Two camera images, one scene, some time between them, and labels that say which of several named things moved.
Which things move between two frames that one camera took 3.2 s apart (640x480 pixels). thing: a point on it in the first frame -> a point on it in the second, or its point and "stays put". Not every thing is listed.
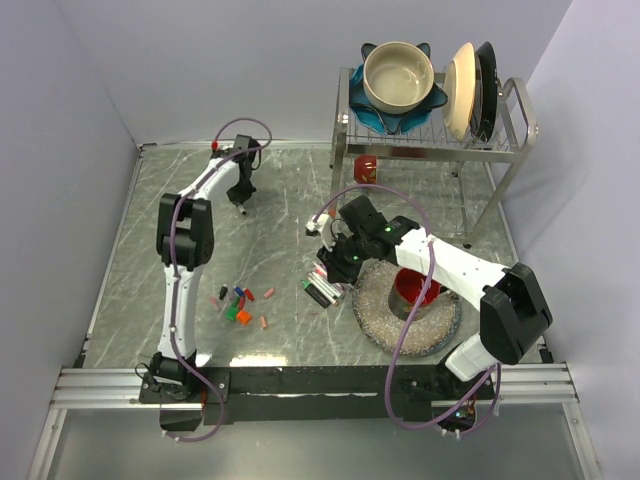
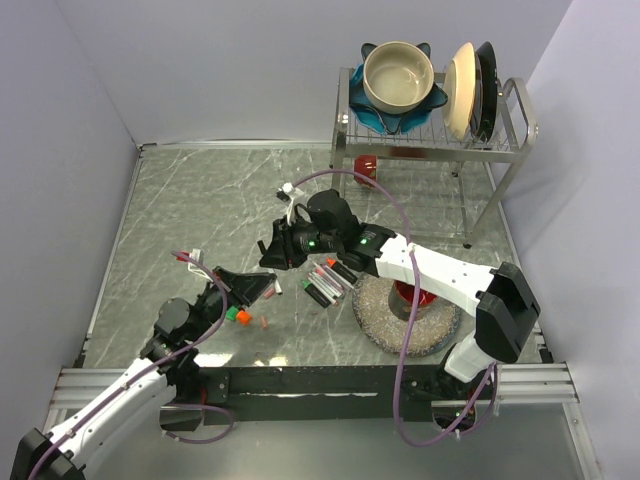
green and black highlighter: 315,294 stays put
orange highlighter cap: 244,316 stays put
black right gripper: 337,270 -> 282,254
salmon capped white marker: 323,291 stays put
